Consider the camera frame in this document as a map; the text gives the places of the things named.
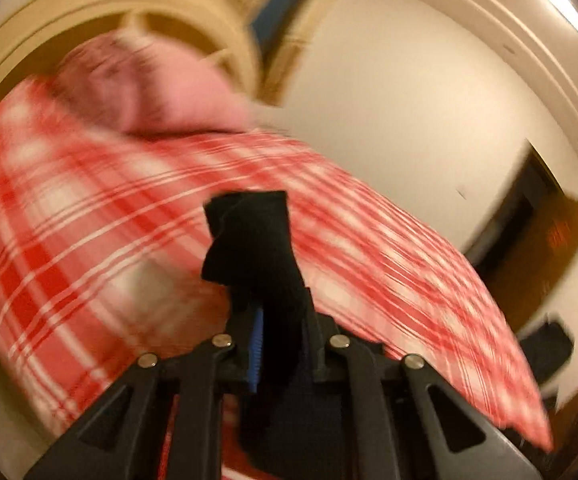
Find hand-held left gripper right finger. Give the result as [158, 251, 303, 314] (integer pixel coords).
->
[305, 285, 544, 480]

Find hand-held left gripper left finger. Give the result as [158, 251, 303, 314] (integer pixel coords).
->
[23, 304, 266, 480]

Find black pants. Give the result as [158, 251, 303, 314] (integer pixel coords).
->
[201, 190, 386, 476]

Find red plaid bed sheet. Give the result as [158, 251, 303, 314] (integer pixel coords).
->
[0, 77, 554, 480]

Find black chair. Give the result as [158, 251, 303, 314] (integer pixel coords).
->
[516, 320, 576, 387]

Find brown wooden door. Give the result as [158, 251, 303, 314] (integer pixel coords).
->
[489, 190, 578, 322]

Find red paper door decoration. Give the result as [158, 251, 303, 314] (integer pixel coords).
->
[544, 220, 572, 252]

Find pink folded blanket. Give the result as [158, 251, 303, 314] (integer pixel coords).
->
[54, 30, 258, 137]

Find beige patterned curtain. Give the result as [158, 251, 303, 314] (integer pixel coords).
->
[264, 0, 342, 107]

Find cream star bed headboard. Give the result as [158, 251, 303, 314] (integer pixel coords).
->
[0, 0, 266, 133]

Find dark door frame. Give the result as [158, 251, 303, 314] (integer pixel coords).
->
[464, 144, 566, 272]

